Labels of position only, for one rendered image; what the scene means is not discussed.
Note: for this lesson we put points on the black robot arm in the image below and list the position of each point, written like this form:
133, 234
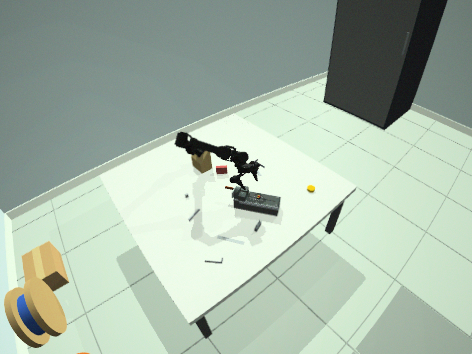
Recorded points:
195, 146

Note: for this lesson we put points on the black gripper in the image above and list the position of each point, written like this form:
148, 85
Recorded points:
236, 178

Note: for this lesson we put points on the small red block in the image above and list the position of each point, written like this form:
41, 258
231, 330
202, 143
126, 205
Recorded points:
221, 169

